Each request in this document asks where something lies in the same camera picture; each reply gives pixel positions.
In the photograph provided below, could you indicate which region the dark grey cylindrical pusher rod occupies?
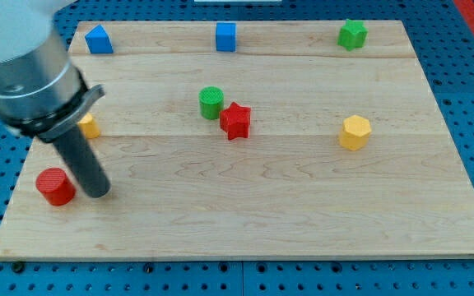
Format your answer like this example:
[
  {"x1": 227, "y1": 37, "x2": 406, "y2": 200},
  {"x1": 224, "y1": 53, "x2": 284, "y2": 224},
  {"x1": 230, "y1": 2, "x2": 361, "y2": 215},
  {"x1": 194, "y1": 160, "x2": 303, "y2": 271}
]
[{"x1": 53, "y1": 125, "x2": 111, "y2": 198}]

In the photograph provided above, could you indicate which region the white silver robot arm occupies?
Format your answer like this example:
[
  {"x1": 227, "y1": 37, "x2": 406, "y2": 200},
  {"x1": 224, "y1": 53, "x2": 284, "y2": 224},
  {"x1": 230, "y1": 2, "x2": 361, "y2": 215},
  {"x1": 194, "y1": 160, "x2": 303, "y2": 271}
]
[{"x1": 0, "y1": 0, "x2": 110, "y2": 197}]

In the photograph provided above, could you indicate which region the red star block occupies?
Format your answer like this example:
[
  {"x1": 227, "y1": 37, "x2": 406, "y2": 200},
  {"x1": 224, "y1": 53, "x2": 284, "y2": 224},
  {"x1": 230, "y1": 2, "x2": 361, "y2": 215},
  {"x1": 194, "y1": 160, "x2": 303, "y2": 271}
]
[{"x1": 220, "y1": 102, "x2": 251, "y2": 141}]

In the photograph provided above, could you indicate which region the light wooden board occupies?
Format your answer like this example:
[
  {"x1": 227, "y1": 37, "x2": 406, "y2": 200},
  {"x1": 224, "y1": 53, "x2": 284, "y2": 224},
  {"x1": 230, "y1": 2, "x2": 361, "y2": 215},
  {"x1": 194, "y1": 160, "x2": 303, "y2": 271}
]
[{"x1": 0, "y1": 21, "x2": 474, "y2": 262}]

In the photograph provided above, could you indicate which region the green star block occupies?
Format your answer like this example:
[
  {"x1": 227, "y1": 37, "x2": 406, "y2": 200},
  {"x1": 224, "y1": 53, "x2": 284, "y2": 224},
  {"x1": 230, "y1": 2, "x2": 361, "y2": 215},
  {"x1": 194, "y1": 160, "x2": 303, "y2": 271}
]
[{"x1": 337, "y1": 19, "x2": 368, "y2": 51}]

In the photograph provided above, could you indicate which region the small yellow block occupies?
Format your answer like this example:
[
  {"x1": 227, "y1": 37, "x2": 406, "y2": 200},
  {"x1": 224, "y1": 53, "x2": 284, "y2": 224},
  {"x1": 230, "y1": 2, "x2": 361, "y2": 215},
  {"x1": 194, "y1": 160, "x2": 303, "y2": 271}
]
[{"x1": 77, "y1": 113, "x2": 100, "y2": 139}]

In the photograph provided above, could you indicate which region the red cylinder block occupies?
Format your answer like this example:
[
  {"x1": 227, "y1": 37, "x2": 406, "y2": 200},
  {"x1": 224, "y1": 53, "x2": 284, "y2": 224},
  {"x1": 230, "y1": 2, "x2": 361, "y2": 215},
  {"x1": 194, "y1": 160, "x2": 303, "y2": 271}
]
[{"x1": 35, "y1": 168, "x2": 76, "y2": 206}]

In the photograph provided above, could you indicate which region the blue triangular block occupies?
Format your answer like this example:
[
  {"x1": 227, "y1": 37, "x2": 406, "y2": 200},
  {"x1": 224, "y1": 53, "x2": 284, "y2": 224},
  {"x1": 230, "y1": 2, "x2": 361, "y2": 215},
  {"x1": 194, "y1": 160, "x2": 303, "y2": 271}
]
[{"x1": 85, "y1": 25, "x2": 114, "y2": 54}]

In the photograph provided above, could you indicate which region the green cylinder block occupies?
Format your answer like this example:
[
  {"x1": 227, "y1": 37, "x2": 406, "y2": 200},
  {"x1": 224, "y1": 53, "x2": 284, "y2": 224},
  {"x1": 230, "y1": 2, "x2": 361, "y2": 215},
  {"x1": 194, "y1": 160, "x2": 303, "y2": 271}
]
[{"x1": 198, "y1": 86, "x2": 224, "y2": 120}]

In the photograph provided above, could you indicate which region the blue cube block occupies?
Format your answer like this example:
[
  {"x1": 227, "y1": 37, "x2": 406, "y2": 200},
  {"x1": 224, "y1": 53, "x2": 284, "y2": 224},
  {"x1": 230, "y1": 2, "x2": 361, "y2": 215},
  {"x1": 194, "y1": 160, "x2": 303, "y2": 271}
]
[{"x1": 216, "y1": 22, "x2": 236, "y2": 52}]

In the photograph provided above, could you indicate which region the yellow hexagon block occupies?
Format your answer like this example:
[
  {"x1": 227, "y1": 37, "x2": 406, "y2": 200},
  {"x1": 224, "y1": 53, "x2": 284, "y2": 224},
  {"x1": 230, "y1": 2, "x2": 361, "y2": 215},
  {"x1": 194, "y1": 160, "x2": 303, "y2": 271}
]
[{"x1": 338, "y1": 115, "x2": 372, "y2": 151}]

